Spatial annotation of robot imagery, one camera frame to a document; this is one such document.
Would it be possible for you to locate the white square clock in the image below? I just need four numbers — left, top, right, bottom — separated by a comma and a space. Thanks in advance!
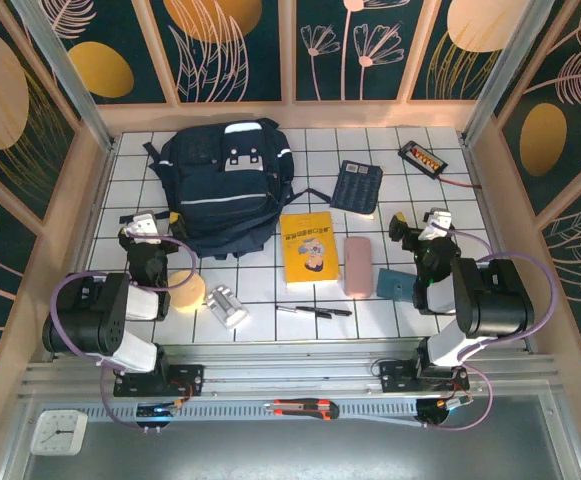
30, 409, 89, 457

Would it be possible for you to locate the red cable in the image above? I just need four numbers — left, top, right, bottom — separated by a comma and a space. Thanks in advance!
439, 174, 484, 190

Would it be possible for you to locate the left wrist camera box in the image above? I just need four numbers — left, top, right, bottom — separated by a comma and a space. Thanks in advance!
128, 212, 160, 239

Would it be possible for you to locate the black charger board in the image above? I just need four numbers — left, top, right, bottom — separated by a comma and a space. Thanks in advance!
398, 140, 449, 172

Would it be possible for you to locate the grey slotted cable duct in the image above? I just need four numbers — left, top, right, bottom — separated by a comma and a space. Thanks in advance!
77, 399, 421, 424

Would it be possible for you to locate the pink glasses case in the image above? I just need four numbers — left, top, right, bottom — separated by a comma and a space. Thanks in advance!
343, 235, 374, 300

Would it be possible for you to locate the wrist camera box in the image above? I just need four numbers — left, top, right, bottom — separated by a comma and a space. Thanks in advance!
128, 212, 160, 239
422, 208, 454, 241

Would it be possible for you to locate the aluminium frame post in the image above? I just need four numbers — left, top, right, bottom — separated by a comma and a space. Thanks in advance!
12, 0, 116, 151
462, 0, 556, 146

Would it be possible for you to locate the round yellow sponge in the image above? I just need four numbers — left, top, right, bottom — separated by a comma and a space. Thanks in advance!
167, 269, 206, 315

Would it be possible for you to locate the black controller board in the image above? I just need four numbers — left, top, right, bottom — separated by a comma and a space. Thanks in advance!
416, 397, 474, 427
136, 402, 181, 421

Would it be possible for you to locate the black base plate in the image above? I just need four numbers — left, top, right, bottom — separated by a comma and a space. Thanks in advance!
379, 359, 470, 395
113, 363, 205, 399

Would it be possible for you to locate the navy blue backpack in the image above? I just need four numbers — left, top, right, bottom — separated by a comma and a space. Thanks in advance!
142, 117, 334, 261

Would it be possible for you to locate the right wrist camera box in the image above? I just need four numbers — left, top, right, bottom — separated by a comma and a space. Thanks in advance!
422, 208, 454, 241

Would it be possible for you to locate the orange black utility knife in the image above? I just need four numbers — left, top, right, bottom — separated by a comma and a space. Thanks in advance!
263, 398, 341, 421

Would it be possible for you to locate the yellow book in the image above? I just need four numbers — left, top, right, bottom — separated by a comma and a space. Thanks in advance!
278, 210, 344, 287

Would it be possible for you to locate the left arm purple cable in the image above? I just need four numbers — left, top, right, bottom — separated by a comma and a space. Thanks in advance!
49, 227, 199, 432

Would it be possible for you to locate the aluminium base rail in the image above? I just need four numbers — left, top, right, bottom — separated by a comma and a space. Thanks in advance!
19, 342, 561, 401

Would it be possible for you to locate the teal wallet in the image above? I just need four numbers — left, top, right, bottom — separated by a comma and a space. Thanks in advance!
375, 267, 419, 304

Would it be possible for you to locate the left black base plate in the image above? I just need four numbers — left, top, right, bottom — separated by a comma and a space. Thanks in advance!
113, 363, 205, 399

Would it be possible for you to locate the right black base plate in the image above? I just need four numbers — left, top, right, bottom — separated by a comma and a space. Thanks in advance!
379, 359, 470, 395

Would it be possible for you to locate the silver black pen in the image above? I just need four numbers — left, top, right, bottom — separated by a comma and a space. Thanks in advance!
275, 304, 332, 320

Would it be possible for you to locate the silver metal clip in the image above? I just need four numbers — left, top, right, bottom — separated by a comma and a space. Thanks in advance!
204, 284, 250, 330

